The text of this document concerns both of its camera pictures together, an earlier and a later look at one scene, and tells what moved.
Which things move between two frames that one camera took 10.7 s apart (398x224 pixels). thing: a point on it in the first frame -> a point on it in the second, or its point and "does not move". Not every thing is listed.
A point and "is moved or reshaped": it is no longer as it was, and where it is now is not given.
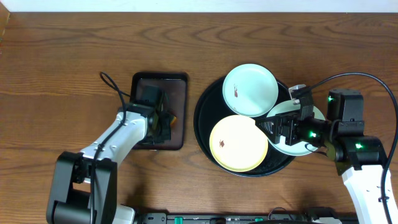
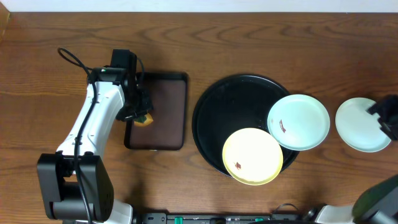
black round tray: (211, 108) -> (289, 157)
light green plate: (250, 90) is moved or reshaped
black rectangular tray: (175, 85) does not move
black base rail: (245, 218) does not move
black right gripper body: (298, 130) -> (389, 109)
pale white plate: (299, 147) is moved or reshaped
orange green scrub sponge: (173, 120) is moved or reshaped
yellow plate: (237, 144) -> (252, 157)
